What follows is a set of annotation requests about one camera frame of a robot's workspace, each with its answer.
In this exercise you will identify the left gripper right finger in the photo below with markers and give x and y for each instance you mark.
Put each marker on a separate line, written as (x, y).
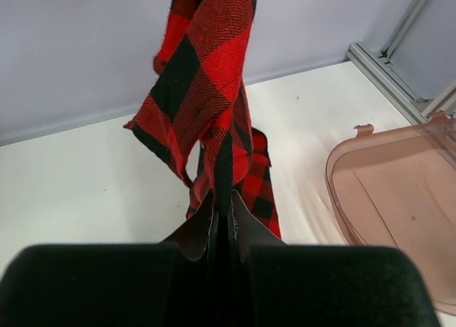
(315, 285)

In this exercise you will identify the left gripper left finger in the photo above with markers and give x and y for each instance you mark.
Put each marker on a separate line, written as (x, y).
(163, 284)

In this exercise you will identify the red black plaid shirt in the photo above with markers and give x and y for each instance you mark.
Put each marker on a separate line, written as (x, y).
(196, 117)

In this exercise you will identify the pink translucent plastic basin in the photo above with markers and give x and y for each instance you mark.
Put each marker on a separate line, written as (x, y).
(397, 188)

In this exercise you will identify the right aluminium frame posts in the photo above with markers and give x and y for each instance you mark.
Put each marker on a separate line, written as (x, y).
(415, 68)

